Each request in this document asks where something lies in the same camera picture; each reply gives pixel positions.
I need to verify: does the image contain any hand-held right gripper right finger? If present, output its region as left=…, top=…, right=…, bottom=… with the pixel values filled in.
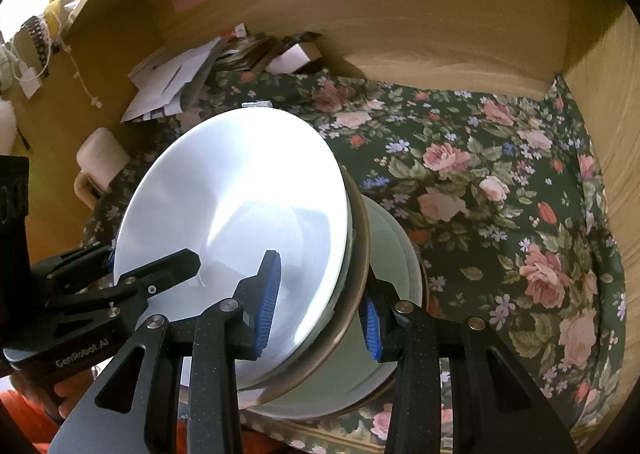
left=357, top=279, right=578, bottom=454

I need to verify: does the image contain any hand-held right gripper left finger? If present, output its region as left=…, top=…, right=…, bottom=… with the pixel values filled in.
left=49, top=250, right=283, bottom=454

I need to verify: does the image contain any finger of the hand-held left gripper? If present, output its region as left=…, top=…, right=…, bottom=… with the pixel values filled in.
left=107, top=248, right=202, bottom=320
left=32, top=243, right=115, bottom=292

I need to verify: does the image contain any mauve plate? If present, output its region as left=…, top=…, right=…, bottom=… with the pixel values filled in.
left=235, top=169, right=372, bottom=410

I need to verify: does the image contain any light green plate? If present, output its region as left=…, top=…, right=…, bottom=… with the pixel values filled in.
left=240, top=194, right=426, bottom=420

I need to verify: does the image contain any white plate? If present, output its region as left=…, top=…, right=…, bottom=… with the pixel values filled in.
left=114, top=106, right=351, bottom=377

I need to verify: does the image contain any person's left hand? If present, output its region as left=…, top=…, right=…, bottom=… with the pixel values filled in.
left=52, top=368, right=99, bottom=421

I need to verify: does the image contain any person's orange clothing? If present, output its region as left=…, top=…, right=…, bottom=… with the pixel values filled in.
left=0, top=386, right=281, bottom=454

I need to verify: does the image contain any white powder puff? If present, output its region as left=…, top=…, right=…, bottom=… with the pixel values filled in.
left=0, top=99, right=14, bottom=151

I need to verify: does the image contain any white paper pile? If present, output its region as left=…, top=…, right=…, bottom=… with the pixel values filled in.
left=122, top=36, right=226, bottom=122

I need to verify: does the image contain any floral tablecloth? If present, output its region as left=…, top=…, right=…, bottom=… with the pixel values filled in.
left=82, top=69, right=628, bottom=454

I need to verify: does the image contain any wooden hairbrush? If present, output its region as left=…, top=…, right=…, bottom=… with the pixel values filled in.
left=22, top=16, right=54, bottom=81

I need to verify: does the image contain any pile of booklets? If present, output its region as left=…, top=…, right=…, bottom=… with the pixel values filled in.
left=215, top=31, right=281, bottom=72

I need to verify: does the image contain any small white box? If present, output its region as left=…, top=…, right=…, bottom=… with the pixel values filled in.
left=265, top=41, right=322, bottom=76

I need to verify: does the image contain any yellow tassel bead string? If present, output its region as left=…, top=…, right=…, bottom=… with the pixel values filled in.
left=44, top=3, right=104, bottom=111

